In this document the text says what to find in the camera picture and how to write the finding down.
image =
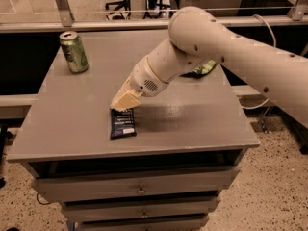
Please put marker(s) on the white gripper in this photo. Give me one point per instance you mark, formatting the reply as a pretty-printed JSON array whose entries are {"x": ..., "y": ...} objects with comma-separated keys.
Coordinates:
[{"x": 144, "y": 77}]

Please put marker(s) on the dark blue snack bar wrapper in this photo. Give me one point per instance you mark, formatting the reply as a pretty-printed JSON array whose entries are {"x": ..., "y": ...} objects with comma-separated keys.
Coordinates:
[{"x": 122, "y": 124}]

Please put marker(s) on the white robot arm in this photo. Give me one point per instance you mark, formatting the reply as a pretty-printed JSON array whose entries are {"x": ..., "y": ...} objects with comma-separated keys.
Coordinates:
[{"x": 195, "y": 36}]

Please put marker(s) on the green soda can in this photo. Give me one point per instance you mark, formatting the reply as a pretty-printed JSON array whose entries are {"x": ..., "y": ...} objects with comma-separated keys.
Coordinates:
[{"x": 74, "y": 52}]

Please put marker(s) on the green chip bag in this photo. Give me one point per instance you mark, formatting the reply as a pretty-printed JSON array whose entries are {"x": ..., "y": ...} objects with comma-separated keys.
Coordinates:
[{"x": 205, "y": 69}]

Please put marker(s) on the grey drawer cabinet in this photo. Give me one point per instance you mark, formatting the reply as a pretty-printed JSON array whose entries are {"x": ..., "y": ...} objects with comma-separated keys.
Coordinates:
[{"x": 193, "y": 123}]

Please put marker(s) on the black office chair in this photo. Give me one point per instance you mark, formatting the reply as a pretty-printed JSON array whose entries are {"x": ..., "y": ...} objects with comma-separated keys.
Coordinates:
[{"x": 118, "y": 10}]

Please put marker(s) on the top grey drawer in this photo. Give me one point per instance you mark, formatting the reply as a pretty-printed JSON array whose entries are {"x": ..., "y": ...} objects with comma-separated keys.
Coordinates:
[{"x": 184, "y": 180}]

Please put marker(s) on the grey drawer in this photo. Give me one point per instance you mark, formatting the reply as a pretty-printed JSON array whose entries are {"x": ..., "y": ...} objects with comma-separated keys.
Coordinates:
[
  {"x": 143, "y": 207},
  {"x": 184, "y": 180},
  {"x": 190, "y": 222}
]

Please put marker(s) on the middle grey drawer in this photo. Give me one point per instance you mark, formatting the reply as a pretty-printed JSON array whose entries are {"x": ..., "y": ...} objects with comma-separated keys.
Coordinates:
[{"x": 143, "y": 207}]

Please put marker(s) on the bottom grey drawer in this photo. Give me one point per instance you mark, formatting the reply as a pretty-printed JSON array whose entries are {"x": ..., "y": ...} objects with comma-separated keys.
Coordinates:
[{"x": 190, "y": 222}]

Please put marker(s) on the grey metal railing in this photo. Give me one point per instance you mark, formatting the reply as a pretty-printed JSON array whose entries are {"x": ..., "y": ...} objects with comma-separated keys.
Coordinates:
[{"x": 90, "y": 15}]

